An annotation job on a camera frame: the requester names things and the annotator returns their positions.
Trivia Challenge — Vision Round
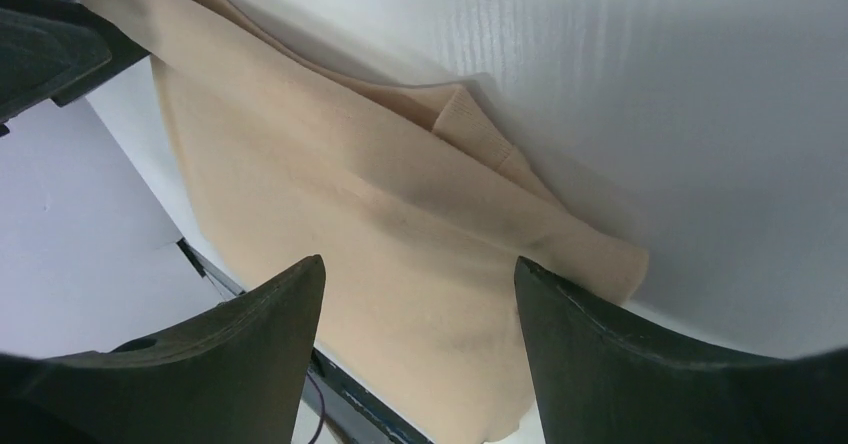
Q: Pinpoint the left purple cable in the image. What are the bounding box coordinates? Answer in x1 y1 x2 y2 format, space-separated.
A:
304 368 327 444

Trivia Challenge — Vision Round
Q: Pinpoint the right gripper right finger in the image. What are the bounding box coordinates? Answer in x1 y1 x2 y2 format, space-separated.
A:
514 258 847 443

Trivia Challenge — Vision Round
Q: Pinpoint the beige t shirt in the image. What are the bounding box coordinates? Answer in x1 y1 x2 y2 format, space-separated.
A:
80 0 648 443

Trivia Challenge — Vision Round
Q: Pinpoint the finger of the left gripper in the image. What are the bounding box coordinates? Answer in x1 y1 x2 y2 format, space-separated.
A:
1 0 149 136

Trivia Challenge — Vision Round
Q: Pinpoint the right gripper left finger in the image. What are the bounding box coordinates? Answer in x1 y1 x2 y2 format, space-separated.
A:
1 255 326 443

